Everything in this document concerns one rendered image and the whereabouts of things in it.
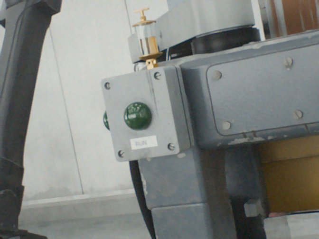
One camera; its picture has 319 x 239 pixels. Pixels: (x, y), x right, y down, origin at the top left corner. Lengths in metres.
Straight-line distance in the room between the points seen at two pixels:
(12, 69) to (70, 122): 5.97
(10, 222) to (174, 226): 0.25
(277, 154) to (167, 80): 0.32
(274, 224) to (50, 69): 6.25
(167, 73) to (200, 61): 0.05
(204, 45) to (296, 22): 0.38
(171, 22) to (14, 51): 0.25
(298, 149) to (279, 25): 0.32
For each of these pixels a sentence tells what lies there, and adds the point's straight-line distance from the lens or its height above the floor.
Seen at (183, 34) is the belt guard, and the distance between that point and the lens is 0.81.
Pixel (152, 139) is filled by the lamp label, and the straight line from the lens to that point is 0.61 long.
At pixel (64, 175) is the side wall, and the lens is 7.06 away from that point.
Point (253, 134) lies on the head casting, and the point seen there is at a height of 1.24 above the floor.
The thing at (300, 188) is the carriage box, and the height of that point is 1.12.
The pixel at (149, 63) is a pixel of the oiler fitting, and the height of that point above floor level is 1.34.
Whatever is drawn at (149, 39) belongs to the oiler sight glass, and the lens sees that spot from 0.68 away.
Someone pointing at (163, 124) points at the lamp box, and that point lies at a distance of 0.60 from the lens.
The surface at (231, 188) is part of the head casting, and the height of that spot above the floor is 1.15.
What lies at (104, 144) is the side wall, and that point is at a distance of 6.70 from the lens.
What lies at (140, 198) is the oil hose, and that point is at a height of 1.19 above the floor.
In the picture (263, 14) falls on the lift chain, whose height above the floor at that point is 1.41.
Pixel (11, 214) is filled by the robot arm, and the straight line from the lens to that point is 0.83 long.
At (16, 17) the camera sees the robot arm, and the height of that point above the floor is 1.46.
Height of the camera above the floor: 1.31
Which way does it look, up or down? 3 degrees down
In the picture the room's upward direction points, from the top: 11 degrees counter-clockwise
